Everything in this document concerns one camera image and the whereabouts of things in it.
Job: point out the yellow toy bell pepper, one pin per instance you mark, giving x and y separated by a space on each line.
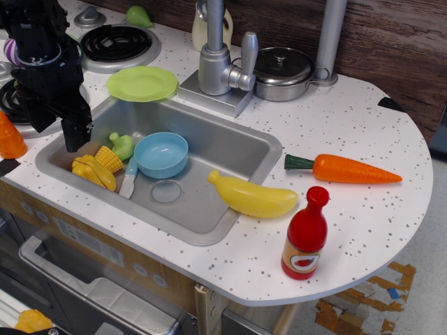
90 169

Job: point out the silver oven door handle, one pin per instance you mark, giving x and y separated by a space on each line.
92 303

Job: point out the purple striped toy onion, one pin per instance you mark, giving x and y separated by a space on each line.
10 50

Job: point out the silver metal sink basin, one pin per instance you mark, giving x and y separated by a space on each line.
186 205

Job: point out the orange toy juice bottle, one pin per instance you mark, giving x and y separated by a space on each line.
12 143

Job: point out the red toy ketchup bottle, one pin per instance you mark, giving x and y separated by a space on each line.
306 236

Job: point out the green toy pear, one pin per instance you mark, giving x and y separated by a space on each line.
138 16

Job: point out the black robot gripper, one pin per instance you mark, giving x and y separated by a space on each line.
48 88

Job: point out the yellow toy banana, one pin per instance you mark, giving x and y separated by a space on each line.
252 199

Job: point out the silver left stove knob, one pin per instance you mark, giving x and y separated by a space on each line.
5 71

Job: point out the black tape patch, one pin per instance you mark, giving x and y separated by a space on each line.
389 103

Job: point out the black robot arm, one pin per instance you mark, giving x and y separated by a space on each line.
37 27

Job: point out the silver toy faucet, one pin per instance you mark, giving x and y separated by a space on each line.
218 84

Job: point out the blue plastic bowl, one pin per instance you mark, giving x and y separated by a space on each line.
161 155

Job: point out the green plastic plate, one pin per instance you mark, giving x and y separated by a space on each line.
142 84

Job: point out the grey vertical pole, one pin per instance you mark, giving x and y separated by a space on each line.
327 42

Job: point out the silver stove knob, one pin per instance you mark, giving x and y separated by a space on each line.
5 71
89 18

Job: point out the orange toy carrot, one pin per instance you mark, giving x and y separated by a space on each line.
332 168

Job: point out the green toy broccoli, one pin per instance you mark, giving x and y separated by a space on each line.
123 145

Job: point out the cream toy milk jug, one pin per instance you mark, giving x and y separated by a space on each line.
199 29

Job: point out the yellow toy corn cob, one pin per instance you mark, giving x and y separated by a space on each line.
108 159

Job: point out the yellow object bottom left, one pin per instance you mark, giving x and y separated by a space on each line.
30 321

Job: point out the toy knife blue handle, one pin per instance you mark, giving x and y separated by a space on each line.
131 173

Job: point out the steel pot with lid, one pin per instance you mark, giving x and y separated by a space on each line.
284 74

